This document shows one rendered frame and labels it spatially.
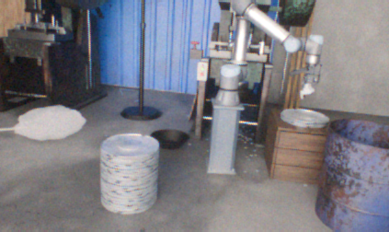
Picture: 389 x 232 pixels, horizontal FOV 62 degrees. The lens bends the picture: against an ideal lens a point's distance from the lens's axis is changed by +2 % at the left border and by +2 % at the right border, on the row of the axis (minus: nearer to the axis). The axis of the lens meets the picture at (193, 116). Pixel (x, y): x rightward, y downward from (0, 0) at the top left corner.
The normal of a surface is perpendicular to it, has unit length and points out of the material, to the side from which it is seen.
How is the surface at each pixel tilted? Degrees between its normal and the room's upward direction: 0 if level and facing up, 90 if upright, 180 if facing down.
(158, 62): 90
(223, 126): 90
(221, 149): 90
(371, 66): 90
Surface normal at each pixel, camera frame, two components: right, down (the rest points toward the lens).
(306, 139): -0.12, 0.30
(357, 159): -0.73, 0.20
